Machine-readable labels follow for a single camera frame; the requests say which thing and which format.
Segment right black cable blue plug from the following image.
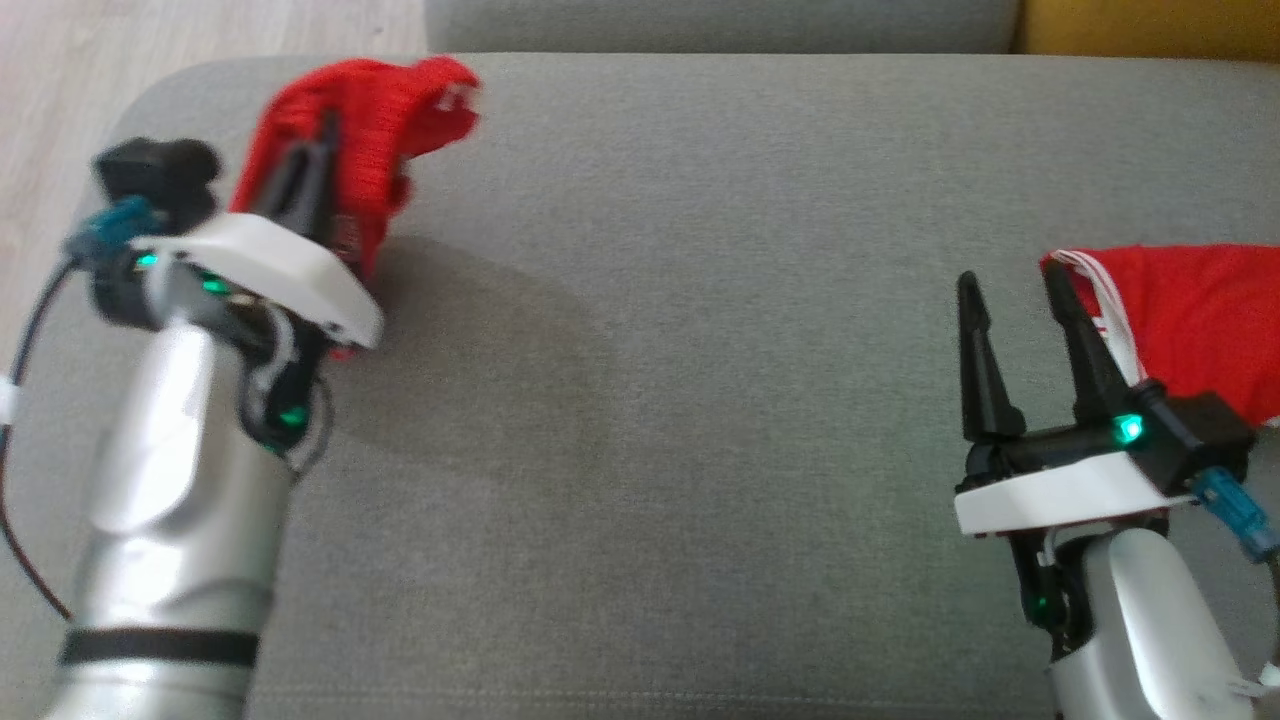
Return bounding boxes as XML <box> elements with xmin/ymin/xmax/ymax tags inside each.
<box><xmin>1192</xmin><ymin>468</ymin><xmax>1280</xmax><ymax>601</ymax></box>

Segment left black cable blue plug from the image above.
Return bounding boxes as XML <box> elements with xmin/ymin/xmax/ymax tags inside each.
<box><xmin>0</xmin><ymin>197</ymin><xmax>151</xmax><ymax>621</ymax></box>

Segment black cable blue plug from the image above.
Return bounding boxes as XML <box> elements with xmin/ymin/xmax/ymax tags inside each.
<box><xmin>1192</xmin><ymin>468</ymin><xmax>1280</xmax><ymax>601</ymax></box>
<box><xmin>0</xmin><ymin>197</ymin><xmax>151</xmax><ymax>621</ymax></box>

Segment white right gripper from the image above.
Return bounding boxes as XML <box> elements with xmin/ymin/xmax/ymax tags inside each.
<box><xmin>953</xmin><ymin>262</ymin><xmax>1173</xmax><ymax>641</ymax></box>

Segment red shorts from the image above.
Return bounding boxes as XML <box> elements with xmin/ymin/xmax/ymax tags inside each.
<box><xmin>230</xmin><ymin>57</ymin><xmax>483</xmax><ymax>361</ymax></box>

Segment wide grey sofa seat cushion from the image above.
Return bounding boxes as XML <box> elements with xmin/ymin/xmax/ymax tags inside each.
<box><xmin>425</xmin><ymin>0</ymin><xmax>1021</xmax><ymax>56</ymax></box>

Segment red white basketball jersey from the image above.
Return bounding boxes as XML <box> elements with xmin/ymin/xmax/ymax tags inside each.
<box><xmin>1040</xmin><ymin>243</ymin><xmax>1280</xmax><ymax>431</ymax></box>

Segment large yellow sofa back cushion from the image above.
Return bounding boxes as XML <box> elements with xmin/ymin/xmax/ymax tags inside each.
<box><xmin>1010</xmin><ymin>0</ymin><xmax>1280</xmax><ymax>63</ymax></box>

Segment grey fabric sofa chaise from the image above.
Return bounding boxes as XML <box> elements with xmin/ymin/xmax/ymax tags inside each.
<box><xmin>0</xmin><ymin>52</ymin><xmax>1280</xmax><ymax>720</ymax></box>

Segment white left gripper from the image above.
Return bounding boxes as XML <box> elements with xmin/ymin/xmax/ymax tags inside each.
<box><xmin>150</xmin><ymin>110</ymin><xmax>386</xmax><ymax>441</ymax></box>

